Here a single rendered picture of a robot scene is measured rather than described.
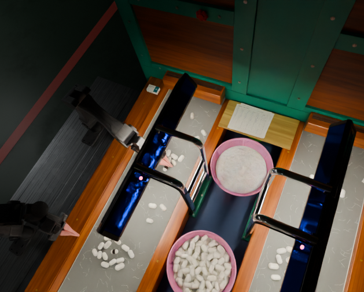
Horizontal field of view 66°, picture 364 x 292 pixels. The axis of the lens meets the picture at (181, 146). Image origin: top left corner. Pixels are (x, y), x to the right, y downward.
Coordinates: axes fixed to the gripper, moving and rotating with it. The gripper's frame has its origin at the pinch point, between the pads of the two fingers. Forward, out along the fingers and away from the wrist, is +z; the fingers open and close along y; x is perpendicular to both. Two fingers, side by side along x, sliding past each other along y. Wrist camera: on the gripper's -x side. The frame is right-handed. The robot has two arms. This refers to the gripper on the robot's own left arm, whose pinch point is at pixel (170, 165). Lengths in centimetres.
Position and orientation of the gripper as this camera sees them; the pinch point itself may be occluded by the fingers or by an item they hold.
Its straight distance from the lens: 126.2
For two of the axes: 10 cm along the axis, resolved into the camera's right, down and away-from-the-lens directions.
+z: 7.7, 5.1, 3.9
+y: 4.1, -8.5, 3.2
